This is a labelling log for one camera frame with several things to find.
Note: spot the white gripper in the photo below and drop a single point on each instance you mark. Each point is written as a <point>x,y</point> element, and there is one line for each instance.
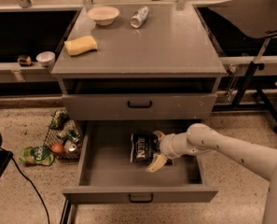
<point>167,146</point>

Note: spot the blue chip bag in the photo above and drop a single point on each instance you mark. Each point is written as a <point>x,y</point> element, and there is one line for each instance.
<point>145,147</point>

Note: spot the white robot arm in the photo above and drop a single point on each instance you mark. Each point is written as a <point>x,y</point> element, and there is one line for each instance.
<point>200,139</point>

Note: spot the open grey middle drawer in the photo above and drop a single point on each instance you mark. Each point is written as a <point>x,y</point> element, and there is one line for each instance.
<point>107,175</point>

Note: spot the closed grey upper drawer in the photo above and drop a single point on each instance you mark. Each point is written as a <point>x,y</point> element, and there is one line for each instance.
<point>138,106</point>

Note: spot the grey drawer cabinet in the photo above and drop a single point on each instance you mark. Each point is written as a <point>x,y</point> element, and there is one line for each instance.
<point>170,54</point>

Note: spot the green bag in basket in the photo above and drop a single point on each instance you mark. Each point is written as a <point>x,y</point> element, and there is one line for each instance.
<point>58,119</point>

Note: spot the green snack bag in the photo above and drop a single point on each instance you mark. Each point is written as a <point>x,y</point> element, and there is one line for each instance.
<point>36,156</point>

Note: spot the green can in basket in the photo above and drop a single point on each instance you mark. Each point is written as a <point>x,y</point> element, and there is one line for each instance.
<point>73,136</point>

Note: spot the red apple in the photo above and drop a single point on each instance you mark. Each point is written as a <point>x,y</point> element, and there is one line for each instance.
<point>57,148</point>

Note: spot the silver drink can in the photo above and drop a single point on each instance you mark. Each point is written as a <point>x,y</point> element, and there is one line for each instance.
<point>139,17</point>

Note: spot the yellow sponge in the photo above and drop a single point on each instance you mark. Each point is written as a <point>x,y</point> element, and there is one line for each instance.
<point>80,45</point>

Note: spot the small white cup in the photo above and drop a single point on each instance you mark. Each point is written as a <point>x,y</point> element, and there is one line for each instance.
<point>46,58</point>

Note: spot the beige paper bowl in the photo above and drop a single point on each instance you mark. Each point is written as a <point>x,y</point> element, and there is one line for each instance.
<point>103,15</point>

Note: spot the dark tape measure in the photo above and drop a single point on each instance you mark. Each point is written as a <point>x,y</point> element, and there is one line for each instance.
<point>24,60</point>

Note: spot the black tray stand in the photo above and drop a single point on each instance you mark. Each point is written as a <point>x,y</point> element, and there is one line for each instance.
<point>244,33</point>

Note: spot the wire basket on floor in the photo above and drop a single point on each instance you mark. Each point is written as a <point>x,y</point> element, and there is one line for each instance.
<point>58,136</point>

